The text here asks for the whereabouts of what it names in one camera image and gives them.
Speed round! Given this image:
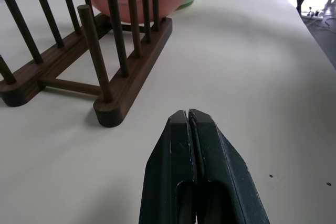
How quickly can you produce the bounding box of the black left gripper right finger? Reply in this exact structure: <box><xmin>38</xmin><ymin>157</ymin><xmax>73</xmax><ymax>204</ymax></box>
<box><xmin>188</xmin><ymin>108</ymin><xmax>271</xmax><ymax>224</ymax></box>

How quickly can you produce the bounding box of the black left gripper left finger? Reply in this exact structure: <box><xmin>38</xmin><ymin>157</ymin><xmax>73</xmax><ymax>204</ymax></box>
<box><xmin>138</xmin><ymin>109</ymin><xmax>198</xmax><ymax>224</ymax></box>

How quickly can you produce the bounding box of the dark wooden dish rack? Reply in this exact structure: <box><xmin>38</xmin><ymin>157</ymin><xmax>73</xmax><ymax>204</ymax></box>
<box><xmin>0</xmin><ymin>0</ymin><xmax>173</xmax><ymax>129</ymax></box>

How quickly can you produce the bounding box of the white power strip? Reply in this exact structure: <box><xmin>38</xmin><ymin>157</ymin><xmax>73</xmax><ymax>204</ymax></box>
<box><xmin>301</xmin><ymin>10</ymin><xmax>324</xmax><ymax>21</ymax></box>

